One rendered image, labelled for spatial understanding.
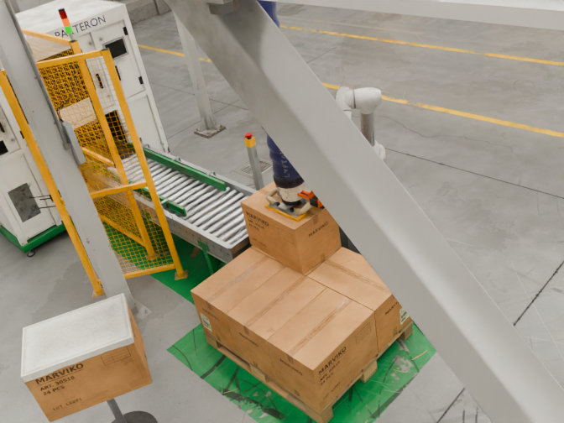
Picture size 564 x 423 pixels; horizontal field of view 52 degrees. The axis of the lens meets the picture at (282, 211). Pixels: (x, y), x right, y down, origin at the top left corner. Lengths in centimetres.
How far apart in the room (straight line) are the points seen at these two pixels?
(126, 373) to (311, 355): 109
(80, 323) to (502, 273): 317
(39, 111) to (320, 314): 225
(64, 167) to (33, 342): 128
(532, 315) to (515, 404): 397
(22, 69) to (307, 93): 348
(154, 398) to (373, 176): 388
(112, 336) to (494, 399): 290
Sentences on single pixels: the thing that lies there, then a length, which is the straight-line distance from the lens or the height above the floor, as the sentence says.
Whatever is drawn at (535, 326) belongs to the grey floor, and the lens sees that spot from 453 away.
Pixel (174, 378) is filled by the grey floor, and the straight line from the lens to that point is 446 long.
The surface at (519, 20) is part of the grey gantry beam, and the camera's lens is 39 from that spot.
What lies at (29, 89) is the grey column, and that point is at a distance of 406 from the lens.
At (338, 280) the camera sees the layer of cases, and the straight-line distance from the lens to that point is 403.
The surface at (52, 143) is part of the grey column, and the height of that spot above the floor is 168.
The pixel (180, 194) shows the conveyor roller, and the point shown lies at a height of 53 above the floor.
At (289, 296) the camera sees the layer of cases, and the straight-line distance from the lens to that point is 398.
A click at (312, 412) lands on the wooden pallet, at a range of 391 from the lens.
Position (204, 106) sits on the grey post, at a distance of 753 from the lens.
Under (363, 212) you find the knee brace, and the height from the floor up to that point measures 288.
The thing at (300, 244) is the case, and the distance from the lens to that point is 396.
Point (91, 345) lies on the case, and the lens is 341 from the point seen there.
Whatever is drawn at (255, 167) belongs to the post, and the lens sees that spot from 512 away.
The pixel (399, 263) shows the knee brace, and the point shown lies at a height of 283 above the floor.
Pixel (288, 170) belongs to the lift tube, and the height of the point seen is 129.
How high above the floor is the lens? 323
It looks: 34 degrees down
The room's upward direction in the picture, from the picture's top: 11 degrees counter-clockwise
